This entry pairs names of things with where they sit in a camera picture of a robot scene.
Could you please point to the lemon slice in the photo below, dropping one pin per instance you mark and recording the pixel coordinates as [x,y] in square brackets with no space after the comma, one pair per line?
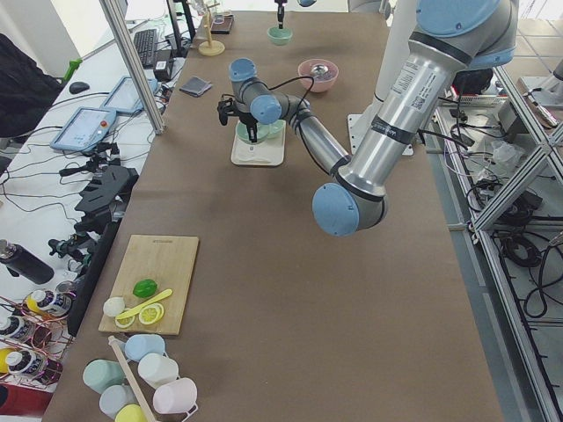
[124,322]
[151,314]

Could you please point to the wooden cutting board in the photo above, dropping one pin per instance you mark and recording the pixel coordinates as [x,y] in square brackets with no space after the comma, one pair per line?
[155,268]

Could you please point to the pink bowl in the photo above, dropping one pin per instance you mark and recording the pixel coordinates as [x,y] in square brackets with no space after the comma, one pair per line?
[317,85]

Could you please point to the pink plastic cup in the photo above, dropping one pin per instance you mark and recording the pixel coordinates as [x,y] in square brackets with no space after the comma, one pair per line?
[178,396]

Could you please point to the black computer mouse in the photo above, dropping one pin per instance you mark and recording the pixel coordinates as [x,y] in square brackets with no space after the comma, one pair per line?
[78,87]

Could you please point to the white garlic bulb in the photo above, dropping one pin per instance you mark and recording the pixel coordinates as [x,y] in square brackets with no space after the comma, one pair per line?
[113,306]

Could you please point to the yellow plastic cup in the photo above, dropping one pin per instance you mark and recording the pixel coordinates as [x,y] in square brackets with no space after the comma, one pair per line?
[130,413]

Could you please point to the grey folded cloth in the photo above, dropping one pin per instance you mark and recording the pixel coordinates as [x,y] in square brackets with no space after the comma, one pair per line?
[195,86]

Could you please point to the green lime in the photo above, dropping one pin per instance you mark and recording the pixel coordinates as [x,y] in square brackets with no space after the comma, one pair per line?
[145,288]

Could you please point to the wooden mug tree stand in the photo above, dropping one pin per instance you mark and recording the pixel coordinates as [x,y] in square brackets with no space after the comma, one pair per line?
[209,47]

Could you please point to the aluminium frame post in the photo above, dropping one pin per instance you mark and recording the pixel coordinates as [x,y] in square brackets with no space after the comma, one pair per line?
[122,37]

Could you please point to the green bowl on tray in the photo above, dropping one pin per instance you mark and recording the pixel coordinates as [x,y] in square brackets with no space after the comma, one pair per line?
[274,129]

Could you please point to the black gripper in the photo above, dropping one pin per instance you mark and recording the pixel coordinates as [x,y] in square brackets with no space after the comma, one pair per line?
[247,120]
[279,9]

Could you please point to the green plastic cup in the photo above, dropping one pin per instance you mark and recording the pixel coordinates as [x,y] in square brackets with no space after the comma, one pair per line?
[101,374]

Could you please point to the grey plastic cup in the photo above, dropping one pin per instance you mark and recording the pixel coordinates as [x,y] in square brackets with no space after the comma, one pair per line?
[114,398]

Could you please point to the yellow plastic knife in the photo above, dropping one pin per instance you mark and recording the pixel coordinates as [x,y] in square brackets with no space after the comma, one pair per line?
[138,308]

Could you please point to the black keyboard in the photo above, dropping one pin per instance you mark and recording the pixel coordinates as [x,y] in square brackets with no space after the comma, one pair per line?
[145,43]

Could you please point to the white plastic cup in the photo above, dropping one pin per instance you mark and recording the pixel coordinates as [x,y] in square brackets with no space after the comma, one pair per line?
[157,370]

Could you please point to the blue teach pendant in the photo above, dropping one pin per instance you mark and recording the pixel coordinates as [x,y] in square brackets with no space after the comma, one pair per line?
[123,98]
[86,128]

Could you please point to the black water bottle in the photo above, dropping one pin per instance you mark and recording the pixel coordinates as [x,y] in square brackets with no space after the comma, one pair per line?
[21,262]

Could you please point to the cream serving tray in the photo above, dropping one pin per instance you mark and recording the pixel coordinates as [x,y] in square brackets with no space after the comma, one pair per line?
[264,152]

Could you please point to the blue plastic cup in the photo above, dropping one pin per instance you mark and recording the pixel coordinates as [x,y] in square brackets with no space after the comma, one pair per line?
[139,345]

